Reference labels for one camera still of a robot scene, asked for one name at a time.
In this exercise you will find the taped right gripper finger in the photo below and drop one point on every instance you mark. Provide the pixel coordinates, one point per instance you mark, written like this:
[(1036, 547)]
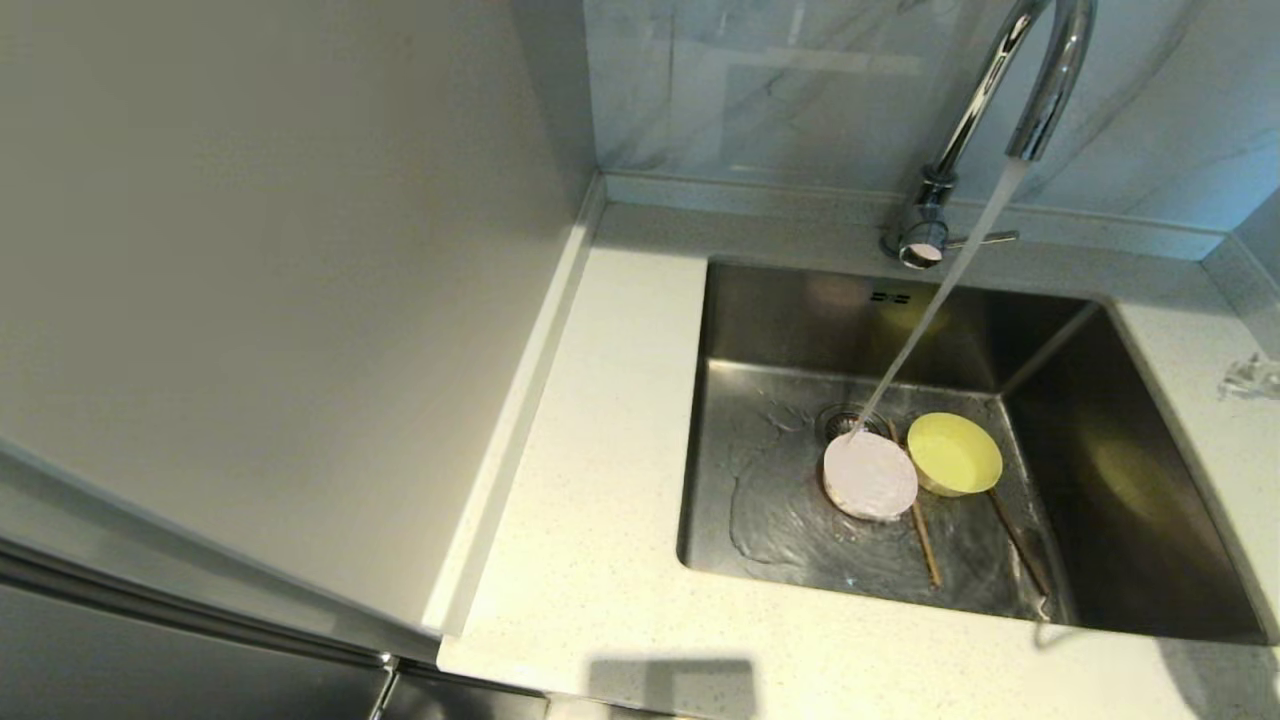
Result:
[(1255, 380)]

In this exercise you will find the wooden chopstick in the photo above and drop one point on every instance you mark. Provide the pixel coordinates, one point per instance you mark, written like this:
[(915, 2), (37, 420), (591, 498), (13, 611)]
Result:
[(928, 550), (1022, 548)]

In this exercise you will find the yellow plastic bowl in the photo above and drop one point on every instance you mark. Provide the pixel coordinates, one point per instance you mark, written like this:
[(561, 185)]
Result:
[(955, 453)]

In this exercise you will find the chrome gooseneck faucet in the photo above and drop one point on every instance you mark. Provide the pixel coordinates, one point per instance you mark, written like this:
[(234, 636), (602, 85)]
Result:
[(962, 130)]

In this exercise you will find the pink plastic bowl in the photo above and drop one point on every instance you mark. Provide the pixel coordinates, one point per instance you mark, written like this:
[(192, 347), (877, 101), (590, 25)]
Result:
[(870, 478)]

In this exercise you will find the stainless steel sink basin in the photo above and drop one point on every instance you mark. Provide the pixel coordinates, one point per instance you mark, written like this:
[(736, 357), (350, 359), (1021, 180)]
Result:
[(740, 420)]

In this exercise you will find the running water stream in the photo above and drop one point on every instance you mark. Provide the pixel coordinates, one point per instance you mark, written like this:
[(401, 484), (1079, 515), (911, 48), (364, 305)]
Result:
[(932, 310)]

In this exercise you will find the round metal drain strainer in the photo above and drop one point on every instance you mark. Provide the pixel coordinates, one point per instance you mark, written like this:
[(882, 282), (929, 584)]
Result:
[(836, 418)]

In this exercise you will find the grey base cabinet front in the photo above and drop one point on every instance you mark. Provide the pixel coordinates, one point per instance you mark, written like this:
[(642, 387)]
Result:
[(460, 702)]

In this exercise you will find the beige tall cabinet side panel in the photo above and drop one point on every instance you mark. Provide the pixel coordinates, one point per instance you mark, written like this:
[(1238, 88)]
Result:
[(250, 250)]

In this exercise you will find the chrome door trim strip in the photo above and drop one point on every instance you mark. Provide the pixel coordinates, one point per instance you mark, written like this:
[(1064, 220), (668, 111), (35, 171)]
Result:
[(200, 613)]

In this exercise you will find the grey tall cabinet door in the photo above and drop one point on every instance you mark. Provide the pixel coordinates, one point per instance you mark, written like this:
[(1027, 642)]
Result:
[(120, 675)]

